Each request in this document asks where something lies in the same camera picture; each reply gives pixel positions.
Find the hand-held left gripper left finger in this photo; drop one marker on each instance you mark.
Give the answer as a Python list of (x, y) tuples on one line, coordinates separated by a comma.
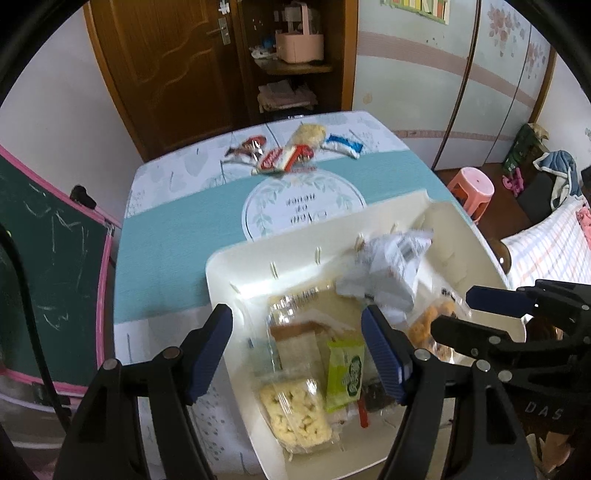
[(210, 353)]

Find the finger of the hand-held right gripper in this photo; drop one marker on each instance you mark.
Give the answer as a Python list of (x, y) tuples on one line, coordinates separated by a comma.
[(471, 339), (498, 300)]

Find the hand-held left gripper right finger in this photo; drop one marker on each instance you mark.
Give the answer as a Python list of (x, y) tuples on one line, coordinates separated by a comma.
[(383, 357)]

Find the dark brown snack packet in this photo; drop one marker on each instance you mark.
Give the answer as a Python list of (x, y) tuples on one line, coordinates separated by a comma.
[(376, 399)]

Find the small green snack packet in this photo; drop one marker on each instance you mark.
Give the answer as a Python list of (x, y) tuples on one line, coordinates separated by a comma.
[(345, 376)]

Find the fried snack clear packet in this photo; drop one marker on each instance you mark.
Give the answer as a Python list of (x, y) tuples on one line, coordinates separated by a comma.
[(422, 325)]

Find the large yellow cake packet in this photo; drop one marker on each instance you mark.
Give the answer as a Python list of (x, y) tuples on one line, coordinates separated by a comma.
[(332, 309)]

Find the white plastic tray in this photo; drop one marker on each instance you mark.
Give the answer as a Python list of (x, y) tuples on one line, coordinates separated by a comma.
[(249, 286)]

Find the tan wafer packet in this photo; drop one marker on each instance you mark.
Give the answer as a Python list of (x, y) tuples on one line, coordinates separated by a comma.
[(295, 353)]

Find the silver white wrapper packet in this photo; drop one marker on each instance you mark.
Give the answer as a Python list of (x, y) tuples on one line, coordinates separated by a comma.
[(392, 272)]

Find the clear packet of yellow puffs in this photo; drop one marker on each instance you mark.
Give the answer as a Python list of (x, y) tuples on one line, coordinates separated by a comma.
[(308, 134), (295, 415)]

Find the brown wooden bedpost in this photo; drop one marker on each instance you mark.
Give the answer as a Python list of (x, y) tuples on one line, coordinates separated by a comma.
[(501, 256)]

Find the striped bed sheet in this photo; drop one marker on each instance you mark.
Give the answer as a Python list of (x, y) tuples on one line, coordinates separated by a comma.
[(545, 249)]

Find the teal table mat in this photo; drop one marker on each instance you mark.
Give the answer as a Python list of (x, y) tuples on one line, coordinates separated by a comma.
[(175, 249)]

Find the pink plastic stool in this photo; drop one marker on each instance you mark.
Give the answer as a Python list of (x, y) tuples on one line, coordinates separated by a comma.
[(471, 187)]

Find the pink toy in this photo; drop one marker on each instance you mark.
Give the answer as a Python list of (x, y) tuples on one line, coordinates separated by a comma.
[(513, 182)]

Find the blue white cloth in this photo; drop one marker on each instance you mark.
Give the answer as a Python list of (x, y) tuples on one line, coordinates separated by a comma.
[(561, 170)]

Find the green box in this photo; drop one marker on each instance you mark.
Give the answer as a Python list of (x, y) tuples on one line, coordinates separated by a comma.
[(524, 147)]

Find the black easel knob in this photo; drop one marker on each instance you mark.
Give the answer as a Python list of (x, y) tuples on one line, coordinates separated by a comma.
[(83, 196)]

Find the red white snack packet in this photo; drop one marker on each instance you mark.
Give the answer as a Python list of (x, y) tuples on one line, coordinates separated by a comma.
[(284, 158)]

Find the red brown candy wrapper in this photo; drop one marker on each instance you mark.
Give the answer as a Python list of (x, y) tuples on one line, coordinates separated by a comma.
[(249, 145)]

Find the blue white snack packet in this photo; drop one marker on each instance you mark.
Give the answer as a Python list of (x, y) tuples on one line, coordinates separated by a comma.
[(344, 144)]

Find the floral wardrobe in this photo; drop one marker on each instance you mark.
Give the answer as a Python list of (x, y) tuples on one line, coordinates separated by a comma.
[(415, 92)]

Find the folded pink cloths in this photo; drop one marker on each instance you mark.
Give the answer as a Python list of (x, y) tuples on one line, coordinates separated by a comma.
[(286, 94)]

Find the brown wooden door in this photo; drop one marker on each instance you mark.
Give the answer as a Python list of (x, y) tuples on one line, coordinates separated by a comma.
[(157, 69)]

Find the wooden corner shelf unit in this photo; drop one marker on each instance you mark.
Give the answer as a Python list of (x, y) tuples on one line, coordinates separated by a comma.
[(339, 46)]

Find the pink basket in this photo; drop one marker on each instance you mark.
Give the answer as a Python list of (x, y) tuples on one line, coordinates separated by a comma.
[(298, 46)]

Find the green chalkboard with pink frame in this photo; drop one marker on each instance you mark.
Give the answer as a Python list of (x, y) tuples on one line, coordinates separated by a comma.
[(41, 258)]

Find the wall poster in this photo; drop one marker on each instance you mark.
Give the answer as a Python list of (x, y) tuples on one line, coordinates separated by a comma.
[(415, 7)]

